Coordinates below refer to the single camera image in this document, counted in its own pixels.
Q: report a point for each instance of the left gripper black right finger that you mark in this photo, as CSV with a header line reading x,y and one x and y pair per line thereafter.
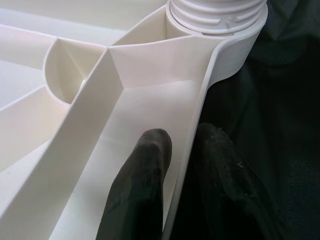
x,y
212,175

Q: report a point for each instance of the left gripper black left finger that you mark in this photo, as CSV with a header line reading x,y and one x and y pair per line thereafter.
x,y
137,195

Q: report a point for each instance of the white plastic children table top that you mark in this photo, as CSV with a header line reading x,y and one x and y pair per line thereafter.
x,y
150,105

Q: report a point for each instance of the white plastic table leg tube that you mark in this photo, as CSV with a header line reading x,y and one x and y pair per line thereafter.
x,y
215,15

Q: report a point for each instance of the black table cover cloth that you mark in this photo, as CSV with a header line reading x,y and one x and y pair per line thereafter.
x,y
287,125

